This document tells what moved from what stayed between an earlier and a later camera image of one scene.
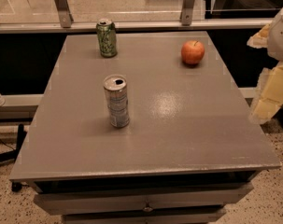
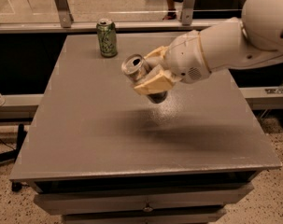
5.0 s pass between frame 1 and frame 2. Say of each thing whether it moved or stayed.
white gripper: moved
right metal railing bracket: stayed
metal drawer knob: stayed
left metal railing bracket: stayed
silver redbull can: moved
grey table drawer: stayed
